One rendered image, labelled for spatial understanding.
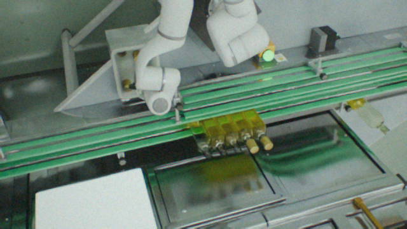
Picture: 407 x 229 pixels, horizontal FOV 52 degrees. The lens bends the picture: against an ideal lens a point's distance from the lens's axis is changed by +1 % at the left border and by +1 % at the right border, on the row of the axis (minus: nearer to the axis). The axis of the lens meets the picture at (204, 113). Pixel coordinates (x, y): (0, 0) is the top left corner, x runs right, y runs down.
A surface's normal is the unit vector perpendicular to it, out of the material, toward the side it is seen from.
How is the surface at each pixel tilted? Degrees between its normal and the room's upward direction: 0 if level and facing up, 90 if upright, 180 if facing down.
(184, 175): 90
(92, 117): 90
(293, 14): 0
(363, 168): 90
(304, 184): 91
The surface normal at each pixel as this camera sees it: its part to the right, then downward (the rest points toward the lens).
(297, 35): 0.30, 0.59
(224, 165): -0.03, -0.78
